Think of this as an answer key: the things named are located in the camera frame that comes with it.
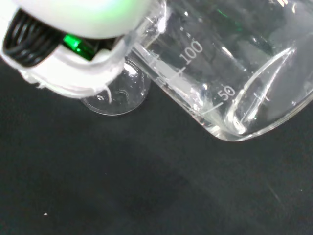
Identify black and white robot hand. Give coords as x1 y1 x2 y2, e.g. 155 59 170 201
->
0 0 167 99

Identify small clear glass beaker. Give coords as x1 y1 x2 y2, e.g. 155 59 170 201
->
82 58 151 116

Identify black bench cloth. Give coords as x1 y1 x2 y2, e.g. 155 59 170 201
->
0 55 313 235

